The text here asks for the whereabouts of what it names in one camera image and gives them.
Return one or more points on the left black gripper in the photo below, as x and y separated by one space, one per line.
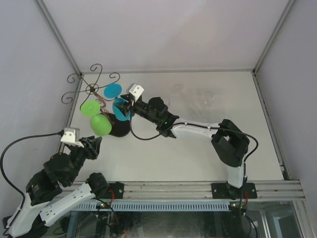
94 142

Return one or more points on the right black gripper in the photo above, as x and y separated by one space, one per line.
124 107

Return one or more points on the blue plastic wine glass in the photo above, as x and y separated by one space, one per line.
116 101

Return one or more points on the green plastic wine glass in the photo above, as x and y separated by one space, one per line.
100 124

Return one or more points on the copper wire wine glass rack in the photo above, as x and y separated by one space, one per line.
95 92

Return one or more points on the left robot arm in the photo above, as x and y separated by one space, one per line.
36 213

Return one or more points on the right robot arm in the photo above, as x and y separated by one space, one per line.
229 142

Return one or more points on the lying clear flute left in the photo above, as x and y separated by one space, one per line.
178 89

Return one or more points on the lying clear flute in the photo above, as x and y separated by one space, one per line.
204 98
178 89

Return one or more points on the lying clear flute right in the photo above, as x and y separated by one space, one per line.
204 98

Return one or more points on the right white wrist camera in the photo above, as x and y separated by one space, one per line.
135 90

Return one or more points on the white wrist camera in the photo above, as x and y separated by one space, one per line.
135 90
70 136

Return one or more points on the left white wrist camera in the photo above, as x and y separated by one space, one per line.
70 136

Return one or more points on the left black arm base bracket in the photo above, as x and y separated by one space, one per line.
115 190

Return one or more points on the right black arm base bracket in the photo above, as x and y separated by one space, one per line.
226 191

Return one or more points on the grey slotted cable duct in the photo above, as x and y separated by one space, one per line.
155 206

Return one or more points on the aluminium front rail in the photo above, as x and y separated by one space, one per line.
278 190

